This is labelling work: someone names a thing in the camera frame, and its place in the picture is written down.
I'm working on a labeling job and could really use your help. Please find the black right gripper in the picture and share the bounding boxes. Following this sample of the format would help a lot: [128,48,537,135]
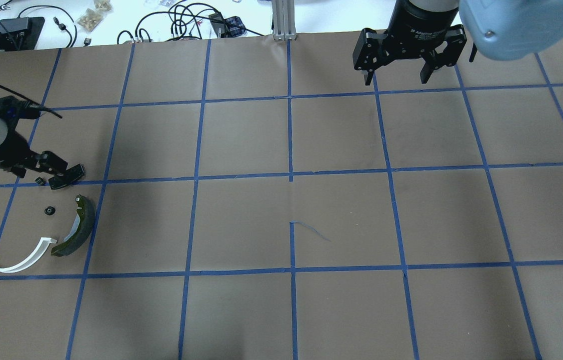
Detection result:
[352,24,467,85]

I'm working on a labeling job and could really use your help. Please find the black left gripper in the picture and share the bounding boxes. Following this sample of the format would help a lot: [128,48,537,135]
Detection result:
[0,129,68,178]

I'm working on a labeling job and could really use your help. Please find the small black bearing gear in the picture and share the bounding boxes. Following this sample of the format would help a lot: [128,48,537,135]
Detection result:
[44,205,56,216]

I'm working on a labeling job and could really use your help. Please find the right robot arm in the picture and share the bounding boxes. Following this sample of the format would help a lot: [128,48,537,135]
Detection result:
[352,0,563,85]

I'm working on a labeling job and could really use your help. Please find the black brake pad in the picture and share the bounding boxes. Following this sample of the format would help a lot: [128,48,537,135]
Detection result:
[48,163,86,191]

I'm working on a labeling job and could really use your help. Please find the curved brake shoe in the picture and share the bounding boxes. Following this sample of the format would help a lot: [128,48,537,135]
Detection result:
[51,194,96,257]

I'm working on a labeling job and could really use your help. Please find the aluminium frame post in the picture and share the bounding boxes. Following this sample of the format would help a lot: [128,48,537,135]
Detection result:
[270,0,297,41]

